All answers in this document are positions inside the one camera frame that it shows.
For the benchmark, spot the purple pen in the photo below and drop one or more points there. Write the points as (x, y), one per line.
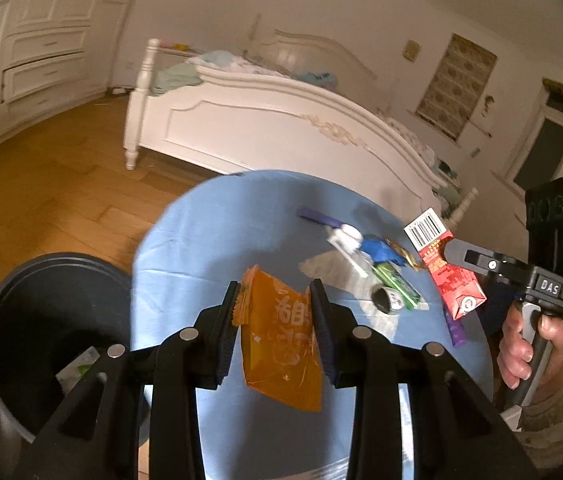
(319, 217)

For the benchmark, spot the person's right forearm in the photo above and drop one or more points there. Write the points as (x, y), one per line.
(556, 420)

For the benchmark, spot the white wardrobe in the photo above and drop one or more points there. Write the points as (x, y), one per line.
(51, 10)

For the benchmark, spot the person's right hand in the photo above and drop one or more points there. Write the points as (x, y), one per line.
(514, 350)

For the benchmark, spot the lime green wrapper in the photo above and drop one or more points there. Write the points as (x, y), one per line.
(397, 286)

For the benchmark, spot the green cloth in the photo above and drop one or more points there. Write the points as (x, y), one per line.
(446, 182)

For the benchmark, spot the light green blanket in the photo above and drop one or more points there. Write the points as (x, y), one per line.
(176, 80)

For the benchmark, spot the white patterned bedding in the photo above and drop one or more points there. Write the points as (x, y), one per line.
(411, 140)

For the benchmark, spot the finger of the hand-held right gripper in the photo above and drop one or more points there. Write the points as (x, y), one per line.
(491, 265)

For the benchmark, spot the pale clothes pile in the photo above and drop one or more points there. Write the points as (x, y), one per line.
(236, 64)

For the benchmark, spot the orange snack packet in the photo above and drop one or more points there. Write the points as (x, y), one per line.
(276, 355)

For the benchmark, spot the patterned window blind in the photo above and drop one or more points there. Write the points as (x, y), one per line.
(456, 87)

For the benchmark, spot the blue cloth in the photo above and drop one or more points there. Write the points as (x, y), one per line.
(321, 80)

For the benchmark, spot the blue star print tablecloth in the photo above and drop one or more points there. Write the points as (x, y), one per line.
(221, 230)

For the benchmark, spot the small yellow wall plaque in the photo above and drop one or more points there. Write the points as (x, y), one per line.
(412, 50)

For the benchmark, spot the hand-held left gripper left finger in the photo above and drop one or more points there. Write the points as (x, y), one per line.
(224, 355)

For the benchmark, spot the white wooden bed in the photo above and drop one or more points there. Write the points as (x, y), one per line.
(241, 125)

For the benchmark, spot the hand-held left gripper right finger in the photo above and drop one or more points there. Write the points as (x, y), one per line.
(325, 345)

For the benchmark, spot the red drink carton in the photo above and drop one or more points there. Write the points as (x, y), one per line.
(454, 280)

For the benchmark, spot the dark grey trash bin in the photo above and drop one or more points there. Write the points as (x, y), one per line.
(26, 310)

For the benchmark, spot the blue wrapper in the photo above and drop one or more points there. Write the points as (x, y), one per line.
(381, 252)

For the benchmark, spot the purple snack wrapper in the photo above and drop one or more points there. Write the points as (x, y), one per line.
(456, 332)

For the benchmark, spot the window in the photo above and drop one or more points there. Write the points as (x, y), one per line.
(549, 145)

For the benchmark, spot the white plastic wrapper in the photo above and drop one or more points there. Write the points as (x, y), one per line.
(344, 240)

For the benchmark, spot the gold wrapper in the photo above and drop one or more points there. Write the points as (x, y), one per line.
(404, 252)

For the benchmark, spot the black tape roll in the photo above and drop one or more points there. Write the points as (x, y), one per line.
(386, 300)

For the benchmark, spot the white wardrobe drawer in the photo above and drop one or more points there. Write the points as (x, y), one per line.
(46, 41)
(41, 77)

